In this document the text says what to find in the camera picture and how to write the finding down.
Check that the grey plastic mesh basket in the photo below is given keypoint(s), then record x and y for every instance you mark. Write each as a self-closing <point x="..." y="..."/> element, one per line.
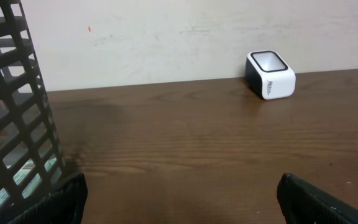
<point x="26" y="121"/>

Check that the teal white snack packet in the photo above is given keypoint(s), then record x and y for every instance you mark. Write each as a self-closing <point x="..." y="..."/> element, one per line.
<point x="19" y="177"/>

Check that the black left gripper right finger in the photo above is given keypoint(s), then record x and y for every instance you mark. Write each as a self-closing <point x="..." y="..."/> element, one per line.
<point x="302" y="202"/>

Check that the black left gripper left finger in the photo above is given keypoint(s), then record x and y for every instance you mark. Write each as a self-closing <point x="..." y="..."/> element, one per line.
<point x="63" y="203"/>

